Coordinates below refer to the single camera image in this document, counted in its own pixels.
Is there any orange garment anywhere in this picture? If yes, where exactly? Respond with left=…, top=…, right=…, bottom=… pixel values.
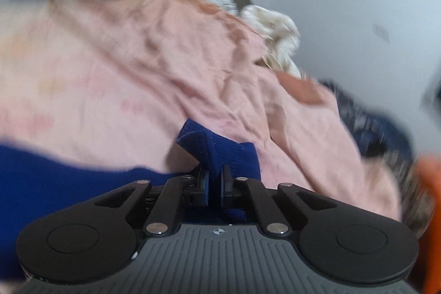
left=410, top=155, right=440, bottom=293

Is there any dark patterned garment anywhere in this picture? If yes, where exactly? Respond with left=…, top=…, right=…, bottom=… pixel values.
left=320, top=80, right=413, bottom=161

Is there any white fluffy cloth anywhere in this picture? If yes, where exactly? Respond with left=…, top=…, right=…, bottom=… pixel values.
left=206, top=0, right=302, bottom=78

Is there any pink bed blanket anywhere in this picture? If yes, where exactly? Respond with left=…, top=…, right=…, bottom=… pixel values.
left=1, top=0, right=401, bottom=220

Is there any blue knit sweater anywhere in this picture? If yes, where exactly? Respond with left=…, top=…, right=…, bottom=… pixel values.
left=1, top=119, right=261, bottom=280

